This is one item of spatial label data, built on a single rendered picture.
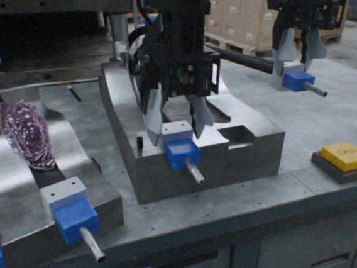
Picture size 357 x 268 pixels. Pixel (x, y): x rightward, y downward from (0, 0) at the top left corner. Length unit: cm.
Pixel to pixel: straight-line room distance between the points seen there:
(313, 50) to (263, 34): 369
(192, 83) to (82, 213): 21
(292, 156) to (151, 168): 31
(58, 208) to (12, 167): 14
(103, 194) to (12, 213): 12
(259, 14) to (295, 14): 367
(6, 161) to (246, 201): 38
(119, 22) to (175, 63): 78
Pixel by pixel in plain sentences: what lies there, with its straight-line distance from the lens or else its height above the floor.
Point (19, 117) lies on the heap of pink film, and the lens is 60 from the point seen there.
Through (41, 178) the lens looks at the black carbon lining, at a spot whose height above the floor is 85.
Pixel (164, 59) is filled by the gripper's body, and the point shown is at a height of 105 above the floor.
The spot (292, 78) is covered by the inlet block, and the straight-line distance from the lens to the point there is 69.
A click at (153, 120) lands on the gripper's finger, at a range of 46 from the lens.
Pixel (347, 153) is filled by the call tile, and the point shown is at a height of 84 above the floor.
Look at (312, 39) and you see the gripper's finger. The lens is 72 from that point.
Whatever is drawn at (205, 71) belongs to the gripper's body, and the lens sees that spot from 41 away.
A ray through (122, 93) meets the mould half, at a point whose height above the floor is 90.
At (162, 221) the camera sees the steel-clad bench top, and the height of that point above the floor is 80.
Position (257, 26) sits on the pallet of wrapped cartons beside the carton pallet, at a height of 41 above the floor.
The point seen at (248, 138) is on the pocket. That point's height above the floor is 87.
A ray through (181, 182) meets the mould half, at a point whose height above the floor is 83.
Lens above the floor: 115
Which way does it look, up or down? 28 degrees down
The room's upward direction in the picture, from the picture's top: straight up
